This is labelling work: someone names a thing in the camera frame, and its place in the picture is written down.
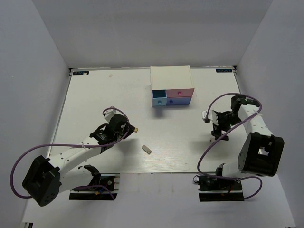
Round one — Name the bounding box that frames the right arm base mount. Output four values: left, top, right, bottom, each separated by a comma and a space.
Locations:
193, 162, 244, 202

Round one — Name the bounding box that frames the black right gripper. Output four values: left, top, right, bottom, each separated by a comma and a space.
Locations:
212, 111, 243, 141

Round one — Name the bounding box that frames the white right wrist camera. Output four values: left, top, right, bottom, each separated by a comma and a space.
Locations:
202, 110, 218, 125

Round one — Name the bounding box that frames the left blue label sticker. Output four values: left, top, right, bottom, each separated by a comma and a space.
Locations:
72, 71, 89, 76

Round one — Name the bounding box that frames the pink drawer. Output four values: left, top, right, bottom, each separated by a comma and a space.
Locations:
166, 88, 194, 98

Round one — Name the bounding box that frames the lavender blue drawer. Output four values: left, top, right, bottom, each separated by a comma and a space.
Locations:
166, 97, 191, 106

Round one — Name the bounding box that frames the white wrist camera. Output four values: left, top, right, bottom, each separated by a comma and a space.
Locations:
102, 106, 116, 123
202, 110, 218, 125

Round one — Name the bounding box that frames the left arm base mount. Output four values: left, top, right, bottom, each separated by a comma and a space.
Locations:
69, 174, 120, 201

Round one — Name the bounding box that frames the blue label sticker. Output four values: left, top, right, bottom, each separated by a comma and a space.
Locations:
216, 68, 233, 73
72, 71, 89, 76

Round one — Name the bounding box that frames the white drawer cabinet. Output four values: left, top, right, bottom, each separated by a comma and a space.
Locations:
150, 65, 194, 90

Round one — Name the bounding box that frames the light blue drawer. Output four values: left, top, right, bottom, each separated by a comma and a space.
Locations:
152, 90, 167, 107

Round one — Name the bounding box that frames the right blue label sticker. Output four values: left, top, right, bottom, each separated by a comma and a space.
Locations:
216, 68, 233, 73

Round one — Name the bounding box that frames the grey white eraser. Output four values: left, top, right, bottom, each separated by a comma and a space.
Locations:
142, 145, 152, 154

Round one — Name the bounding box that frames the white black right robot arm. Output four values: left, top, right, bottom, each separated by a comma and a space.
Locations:
206, 94, 285, 190

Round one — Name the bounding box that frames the pink white binder clip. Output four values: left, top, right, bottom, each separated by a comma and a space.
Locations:
209, 137, 216, 143

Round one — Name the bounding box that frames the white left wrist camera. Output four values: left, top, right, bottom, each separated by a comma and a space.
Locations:
102, 106, 116, 123

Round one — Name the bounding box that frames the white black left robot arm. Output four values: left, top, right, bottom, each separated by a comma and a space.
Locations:
22, 114, 138, 207

